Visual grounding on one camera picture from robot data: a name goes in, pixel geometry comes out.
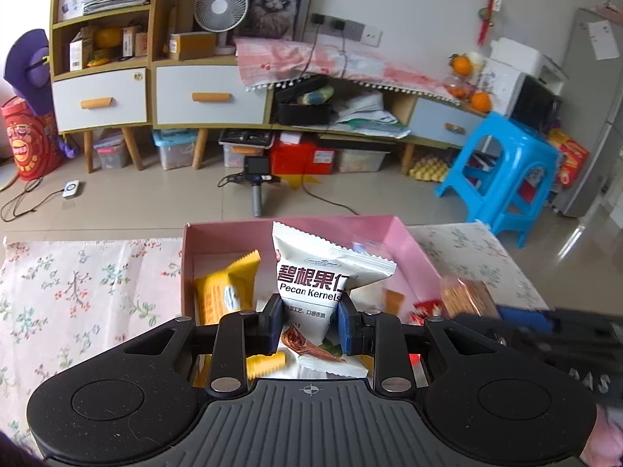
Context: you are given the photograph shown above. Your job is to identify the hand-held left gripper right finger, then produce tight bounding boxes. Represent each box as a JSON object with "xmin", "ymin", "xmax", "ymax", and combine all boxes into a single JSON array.
[{"xmin": 339, "ymin": 297, "xmax": 507, "ymax": 396}]

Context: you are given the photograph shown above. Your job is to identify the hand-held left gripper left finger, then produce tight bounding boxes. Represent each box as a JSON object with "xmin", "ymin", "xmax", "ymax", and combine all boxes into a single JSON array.
[{"xmin": 121, "ymin": 294, "xmax": 284, "ymax": 398}]

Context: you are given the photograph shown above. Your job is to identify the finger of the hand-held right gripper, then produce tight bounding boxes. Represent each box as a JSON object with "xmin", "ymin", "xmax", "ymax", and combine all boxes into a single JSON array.
[
  {"xmin": 495, "ymin": 304, "xmax": 556, "ymax": 334},
  {"xmin": 452, "ymin": 312, "xmax": 560, "ymax": 365}
]

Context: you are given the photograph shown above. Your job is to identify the yellow snack packet orange print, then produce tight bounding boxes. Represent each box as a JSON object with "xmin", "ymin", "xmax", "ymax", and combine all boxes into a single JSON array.
[{"xmin": 195, "ymin": 250, "xmax": 262, "ymax": 327}]

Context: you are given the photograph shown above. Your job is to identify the white snack packet black lettering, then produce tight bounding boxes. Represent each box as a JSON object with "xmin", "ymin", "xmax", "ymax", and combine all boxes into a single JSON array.
[{"xmin": 271, "ymin": 221, "xmax": 397, "ymax": 380}]

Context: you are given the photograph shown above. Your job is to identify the clear wafer packet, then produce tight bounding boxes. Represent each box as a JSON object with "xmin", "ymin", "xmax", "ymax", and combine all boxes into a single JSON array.
[{"xmin": 440, "ymin": 275, "xmax": 500, "ymax": 319}]

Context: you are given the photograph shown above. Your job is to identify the red white snack packet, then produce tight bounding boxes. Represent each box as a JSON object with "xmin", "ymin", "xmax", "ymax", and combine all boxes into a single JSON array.
[{"xmin": 411, "ymin": 299, "xmax": 451, "ymax": 327}]

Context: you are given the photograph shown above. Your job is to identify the pink cardboard box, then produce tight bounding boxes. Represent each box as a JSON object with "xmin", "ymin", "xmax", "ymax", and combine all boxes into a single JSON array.
[{"xmin": 181, "ymin": 214, "xmax": 451, "ymax": 385}]

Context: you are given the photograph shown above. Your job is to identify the person's right forearm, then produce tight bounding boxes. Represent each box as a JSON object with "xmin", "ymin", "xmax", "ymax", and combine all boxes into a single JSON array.
[{"xmin": 586, "ymin": 401, "xmax": 623, "ymax": 463}]

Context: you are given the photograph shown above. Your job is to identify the red carton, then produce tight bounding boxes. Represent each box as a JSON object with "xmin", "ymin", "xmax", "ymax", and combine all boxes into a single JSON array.
[{"xmin": 550, "ymin": 129, "xmax": 591, "ymax": 190}]

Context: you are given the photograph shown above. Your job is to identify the red box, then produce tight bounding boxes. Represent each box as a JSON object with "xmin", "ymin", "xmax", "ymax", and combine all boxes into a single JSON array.
[{"xmin": 269, "ymin": 136, "xmax": 336, "ymax": 176}]

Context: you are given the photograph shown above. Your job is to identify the wide clear storage bin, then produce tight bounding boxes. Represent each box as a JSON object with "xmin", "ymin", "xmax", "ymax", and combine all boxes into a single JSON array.
[{"xmin": 336, "ymin": 148, "xmax": 390, "ymax": 173}]

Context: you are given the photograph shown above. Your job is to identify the blue plastic stool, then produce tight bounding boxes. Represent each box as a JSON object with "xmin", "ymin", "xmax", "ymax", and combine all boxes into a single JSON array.
[{"xmin": 435, "ymin": 112, "xmax": 560, "ymax": 248}]

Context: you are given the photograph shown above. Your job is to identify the floral tablecloth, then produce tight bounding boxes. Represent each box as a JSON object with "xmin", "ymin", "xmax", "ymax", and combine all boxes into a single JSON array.
[{"xmin": 0, "ymin": 221, "xmax": 551, "ymax": 448}]

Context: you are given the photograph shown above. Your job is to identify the egg tray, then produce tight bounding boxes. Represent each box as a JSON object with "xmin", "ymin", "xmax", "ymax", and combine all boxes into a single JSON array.
[{"xmin": 409, "ymin": 158, "xmax": 451, "ymax": 182}]

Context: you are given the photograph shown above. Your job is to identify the clear bin black lid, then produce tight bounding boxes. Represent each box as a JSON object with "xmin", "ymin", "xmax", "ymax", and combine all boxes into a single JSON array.
[{"xmin": 219, "ymin": 129, "xmax": 273, "ymax": 169}]

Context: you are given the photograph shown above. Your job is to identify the blue lid storage bin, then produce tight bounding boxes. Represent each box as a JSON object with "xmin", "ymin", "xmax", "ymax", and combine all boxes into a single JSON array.
[{"xmin": 152, "ymin": 129, "xmax": 198, "ymax": 171}]

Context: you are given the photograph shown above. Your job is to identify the black bag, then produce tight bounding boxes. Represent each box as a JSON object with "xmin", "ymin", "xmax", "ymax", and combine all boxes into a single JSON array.
[{"xmin": 275, "ymin": 75, "xmax": 336, "ymax": 125}]

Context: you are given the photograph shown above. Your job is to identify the white microwave oven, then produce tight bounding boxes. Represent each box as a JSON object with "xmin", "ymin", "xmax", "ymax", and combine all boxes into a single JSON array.
[{"xmin": 482, "ymin": 58, "xmax": 560, "ymax": 132}]

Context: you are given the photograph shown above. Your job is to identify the loose papers pile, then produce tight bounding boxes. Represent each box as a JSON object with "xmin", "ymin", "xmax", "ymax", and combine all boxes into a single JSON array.
[{"xmin": 336, "ymin": 92, "xmax": 412, "ymax": 139}]

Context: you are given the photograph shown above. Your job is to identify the grey refrigerator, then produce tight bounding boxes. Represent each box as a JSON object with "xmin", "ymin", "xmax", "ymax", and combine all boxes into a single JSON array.
[{"xmin": 555, "ymin": 7, "xmax": 623, "ymax": 218}]

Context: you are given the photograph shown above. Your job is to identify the small clear storage bin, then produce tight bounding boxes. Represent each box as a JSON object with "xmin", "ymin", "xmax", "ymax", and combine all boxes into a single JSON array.
[{"xmin": 92, "ymin": 131, "xmax": 131, "ymax": 170}]

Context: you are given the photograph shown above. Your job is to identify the oranges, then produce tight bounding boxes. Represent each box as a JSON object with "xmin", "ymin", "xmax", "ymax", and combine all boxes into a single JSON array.
[{"xmin": 445, "ymin": 75, "xmax": 475, "ymax": 100}]

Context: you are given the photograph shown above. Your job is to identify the wooden drawer cabinet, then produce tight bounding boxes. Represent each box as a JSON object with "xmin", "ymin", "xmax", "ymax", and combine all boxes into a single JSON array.
[{"xmin": 148, "ymin": 56, "xmax": 276, "ymax": 171}]

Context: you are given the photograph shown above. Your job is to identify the white foam box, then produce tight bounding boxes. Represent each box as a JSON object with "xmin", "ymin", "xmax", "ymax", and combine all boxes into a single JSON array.
[{"xmin": 489, "ymin": 38, "xmax": 568, "ymax": 79}]

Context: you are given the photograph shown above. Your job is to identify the pink cherry print cloth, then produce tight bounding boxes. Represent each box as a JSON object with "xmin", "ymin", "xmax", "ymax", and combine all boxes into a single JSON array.
[{"xmin": 235, "ymin": 36, "xmax": 463, "ymax": 103}]

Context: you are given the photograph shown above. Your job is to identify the brown cardboard box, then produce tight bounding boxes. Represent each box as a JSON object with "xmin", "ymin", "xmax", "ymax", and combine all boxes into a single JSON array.
[{"xmin": 169, "ymin": 32, "xmax": 217, "ymax": 60}]

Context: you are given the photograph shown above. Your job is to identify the red cartoon bag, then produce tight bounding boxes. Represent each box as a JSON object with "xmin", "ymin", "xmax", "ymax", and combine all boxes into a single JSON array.
[{"xmin": 0, "ymin": 96, "xmax": 66, "ymax": 182}]

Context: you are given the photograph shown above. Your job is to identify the tall wooden shelf cabinet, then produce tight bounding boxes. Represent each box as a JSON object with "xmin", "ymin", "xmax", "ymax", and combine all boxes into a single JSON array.
[{"xmin": 49, "ymin": 0, "xmax": 157, "ymax": 173}]

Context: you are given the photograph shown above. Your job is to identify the small brown white carton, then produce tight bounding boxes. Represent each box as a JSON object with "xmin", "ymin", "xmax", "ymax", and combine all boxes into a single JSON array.
[{"xmin": 121, "ymin": 26, "xmax": 148, "ymax": 58}]

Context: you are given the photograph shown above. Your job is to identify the red hanging ornament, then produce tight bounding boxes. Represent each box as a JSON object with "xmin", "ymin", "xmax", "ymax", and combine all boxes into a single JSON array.
[{"xmin": 479, "ymin": 0, "xmax": 507, "ymax": 44}]

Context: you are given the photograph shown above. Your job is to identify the framed cat picture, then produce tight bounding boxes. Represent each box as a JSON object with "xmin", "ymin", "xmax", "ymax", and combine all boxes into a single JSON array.
[{"xmin": 241, "ymin": 0, "xmax": 319, "ymax": 42}]

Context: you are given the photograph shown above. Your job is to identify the white desk fan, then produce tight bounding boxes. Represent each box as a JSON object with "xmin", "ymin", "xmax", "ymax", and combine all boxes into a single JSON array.
[{"xmin": 195, "ymin": 0, "xmax": 249, "ymax": 56}]

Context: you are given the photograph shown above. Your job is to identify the purple plush toy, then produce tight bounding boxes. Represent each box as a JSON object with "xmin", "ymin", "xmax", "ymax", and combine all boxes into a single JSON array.
[{"xmin": 4, "ymin": 29, "xmax": 79, "ymax": 159}]

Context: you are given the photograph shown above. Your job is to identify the black handheld camera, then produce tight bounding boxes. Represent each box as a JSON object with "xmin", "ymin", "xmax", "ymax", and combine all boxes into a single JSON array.
[{"xmin": 217, "ymin": 156, "xmax": 282, "ymax": 218}]

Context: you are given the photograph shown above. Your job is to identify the white drawer wooden handle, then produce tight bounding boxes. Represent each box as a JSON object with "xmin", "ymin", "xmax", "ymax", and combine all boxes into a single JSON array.
[
  {"xmin": 409, "ymin": 98, "xmax": 487, "ymax": 147},
  {"xmin": 156, "ymin": 65, "xmax": 268, "ymax": 126},
  {"xmin": 52, "ymin": 68, "xmax": 148, "ymax": 132}
]

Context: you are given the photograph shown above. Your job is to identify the black charger cable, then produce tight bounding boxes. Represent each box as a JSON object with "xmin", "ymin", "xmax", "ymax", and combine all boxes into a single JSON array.
[{"xmin": 0, "ymin": 177, "xmax": 66, "ymax": 223}]

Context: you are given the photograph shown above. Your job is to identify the black power cable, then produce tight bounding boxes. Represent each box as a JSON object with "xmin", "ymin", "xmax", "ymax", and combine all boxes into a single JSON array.
[{"xmin": 297, "ymin": 22, "xmax": 351, "ymax": 89}]

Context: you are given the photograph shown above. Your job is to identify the wall socket panel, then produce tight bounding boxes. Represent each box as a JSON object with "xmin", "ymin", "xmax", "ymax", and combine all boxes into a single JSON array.
[{"xmin": 311, "ymin": 14, "xmax": 383, "ymax": 47}]

